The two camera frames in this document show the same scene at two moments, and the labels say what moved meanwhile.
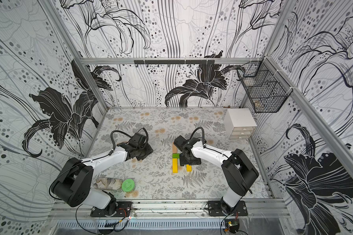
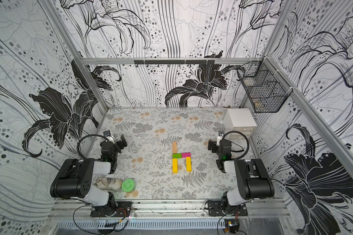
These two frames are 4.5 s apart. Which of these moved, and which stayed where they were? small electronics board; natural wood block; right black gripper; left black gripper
Moved: right black gripper; left black gripper
Stayed: small electronics board; natural wood block
